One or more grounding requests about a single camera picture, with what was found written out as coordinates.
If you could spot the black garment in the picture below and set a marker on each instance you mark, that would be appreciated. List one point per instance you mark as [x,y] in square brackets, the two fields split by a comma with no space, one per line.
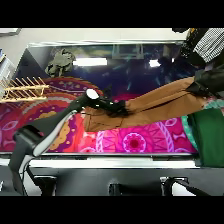
[191,55]

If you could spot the checked shirt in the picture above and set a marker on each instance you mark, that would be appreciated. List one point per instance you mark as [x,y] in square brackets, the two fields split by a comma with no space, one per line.
[211,43]

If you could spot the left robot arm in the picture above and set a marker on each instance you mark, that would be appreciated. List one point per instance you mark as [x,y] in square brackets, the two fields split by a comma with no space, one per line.
[28,141]

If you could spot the wooden rack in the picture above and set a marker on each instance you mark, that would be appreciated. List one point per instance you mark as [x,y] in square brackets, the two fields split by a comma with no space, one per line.
[25,88]

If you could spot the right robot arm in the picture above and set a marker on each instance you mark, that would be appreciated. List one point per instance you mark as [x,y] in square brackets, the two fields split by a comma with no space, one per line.
[166,185]

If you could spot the olive green garment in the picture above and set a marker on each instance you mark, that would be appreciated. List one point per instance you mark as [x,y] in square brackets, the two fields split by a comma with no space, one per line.
[60,63]

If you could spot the brown T-shirt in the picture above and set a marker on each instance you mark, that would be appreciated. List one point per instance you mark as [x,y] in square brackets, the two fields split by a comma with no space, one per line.
[156,100]

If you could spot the silver frame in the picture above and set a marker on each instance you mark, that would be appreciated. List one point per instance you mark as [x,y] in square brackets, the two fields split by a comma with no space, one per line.
[110,163]

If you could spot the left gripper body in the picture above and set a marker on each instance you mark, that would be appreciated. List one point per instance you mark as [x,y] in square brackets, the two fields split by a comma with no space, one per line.
[117,107]

